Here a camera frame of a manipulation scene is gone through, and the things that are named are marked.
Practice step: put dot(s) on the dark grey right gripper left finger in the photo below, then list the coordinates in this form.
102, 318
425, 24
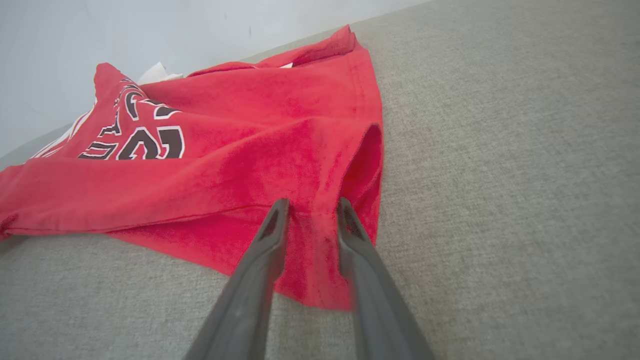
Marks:
245, 300

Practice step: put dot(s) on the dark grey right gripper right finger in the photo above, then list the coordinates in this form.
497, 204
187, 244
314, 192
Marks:
380, 310

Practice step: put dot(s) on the red jersey with black print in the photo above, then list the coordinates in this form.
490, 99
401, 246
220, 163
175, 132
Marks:
250, 150

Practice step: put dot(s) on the grey fabric sofa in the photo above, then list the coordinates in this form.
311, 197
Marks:
500, 175

